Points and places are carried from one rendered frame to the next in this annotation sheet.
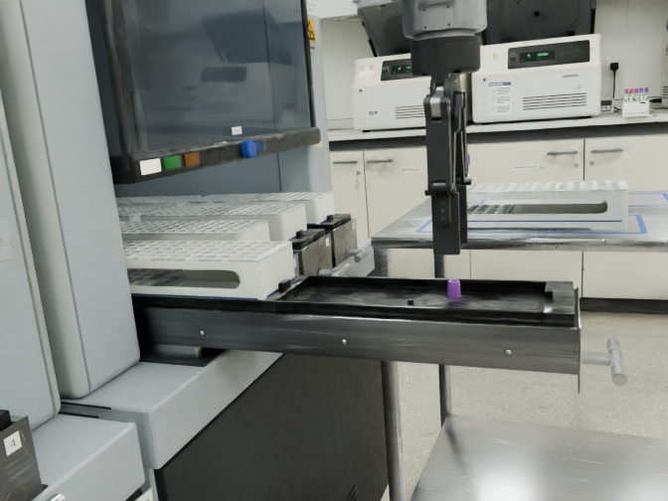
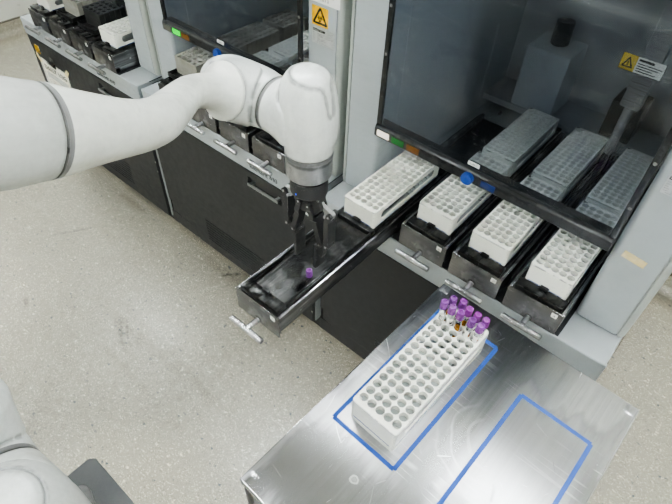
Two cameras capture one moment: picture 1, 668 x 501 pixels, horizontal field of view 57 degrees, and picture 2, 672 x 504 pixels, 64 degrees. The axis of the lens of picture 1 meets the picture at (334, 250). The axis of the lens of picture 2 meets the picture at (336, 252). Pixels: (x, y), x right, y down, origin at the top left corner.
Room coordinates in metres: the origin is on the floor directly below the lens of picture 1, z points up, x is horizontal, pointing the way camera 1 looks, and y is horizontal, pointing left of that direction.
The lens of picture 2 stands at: (1.00, -0.89, 1.73)
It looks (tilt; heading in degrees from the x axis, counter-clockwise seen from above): 46 degrees down; 107
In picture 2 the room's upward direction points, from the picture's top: 3 degrees clockwise
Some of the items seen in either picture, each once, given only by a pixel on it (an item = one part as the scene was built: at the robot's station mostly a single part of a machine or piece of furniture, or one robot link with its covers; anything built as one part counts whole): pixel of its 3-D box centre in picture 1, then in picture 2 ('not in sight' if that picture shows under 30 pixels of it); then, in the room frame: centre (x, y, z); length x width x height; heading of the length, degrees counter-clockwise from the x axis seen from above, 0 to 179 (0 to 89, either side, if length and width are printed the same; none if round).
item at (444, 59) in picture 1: (445, 82); (309, 192); (0.70, -0.14, 1.05); 0.08 x 0.07 x 0.09; 159
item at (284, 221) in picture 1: (223, 226); (516, 219); (1.13, 0.20, 0.83); 0.30 x 0.10 x 0.06; 69
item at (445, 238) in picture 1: (445, 224); (299, 240); (0.67, -0.13, 0.90); 0.03 x 0.01 x 0.07; 69
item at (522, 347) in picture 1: (306, 315); (349, 235); (0.74, 0.04, 0.78); 0.73 x 0.14 x 0.09; 69
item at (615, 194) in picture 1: (527, 205); (422, 372); (1.00, -0.33, 0.85); 0.30 x 0.10 x 0.06; 67
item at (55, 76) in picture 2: not in sight; (61, 95); (-0.86, 0.76, 0.43); 0.27 x 0.02 x 0.36; 159
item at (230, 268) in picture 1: (179, 271); (393, 186); (0.80, 0.21, 0.83); 0.30 x 0.10 x 0.06; 69
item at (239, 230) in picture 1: (176, 245); (464, 192); (0.98, 0.26, 0.83); 0.30 x 0.10 x 0.06; 69
